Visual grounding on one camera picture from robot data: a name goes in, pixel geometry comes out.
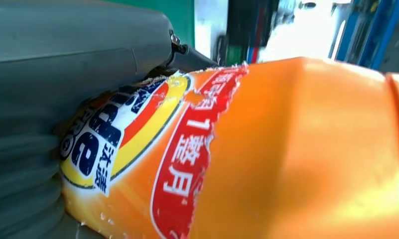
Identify orange detergent bottle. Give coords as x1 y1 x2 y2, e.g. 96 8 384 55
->
59 56 399 239

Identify blue metal shelf rack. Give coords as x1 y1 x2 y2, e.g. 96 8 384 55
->
329 0 399 71

